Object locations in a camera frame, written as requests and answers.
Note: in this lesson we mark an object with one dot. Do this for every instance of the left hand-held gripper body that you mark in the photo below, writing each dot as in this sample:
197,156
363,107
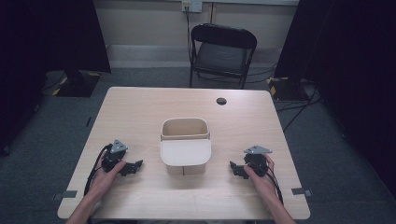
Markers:
113,155

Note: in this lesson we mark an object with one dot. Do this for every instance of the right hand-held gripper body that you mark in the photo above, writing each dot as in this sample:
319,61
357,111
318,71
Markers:
257,158

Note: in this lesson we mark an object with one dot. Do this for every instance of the beige bin with swing lid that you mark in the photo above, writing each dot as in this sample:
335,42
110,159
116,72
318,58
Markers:
185,145

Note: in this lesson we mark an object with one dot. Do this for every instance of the person's right hand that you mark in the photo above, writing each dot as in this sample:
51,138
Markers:
262,181

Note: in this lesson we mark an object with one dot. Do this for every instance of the person's left hand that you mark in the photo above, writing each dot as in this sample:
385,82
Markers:
105,180

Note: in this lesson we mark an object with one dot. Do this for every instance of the grey tape strip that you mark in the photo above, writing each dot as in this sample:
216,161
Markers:
64,195
302,191

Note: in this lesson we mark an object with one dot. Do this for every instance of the black stand base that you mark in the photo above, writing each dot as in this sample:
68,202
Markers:
79,83
285,88

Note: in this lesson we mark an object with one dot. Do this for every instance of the black folding chair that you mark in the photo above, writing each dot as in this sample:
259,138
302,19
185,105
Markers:
222,54

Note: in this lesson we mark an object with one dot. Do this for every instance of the dark curtain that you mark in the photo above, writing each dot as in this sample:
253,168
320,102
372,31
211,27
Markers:
345,77
53,46

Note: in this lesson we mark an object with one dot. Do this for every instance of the white wall socket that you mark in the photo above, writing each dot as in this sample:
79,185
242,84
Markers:
192,6

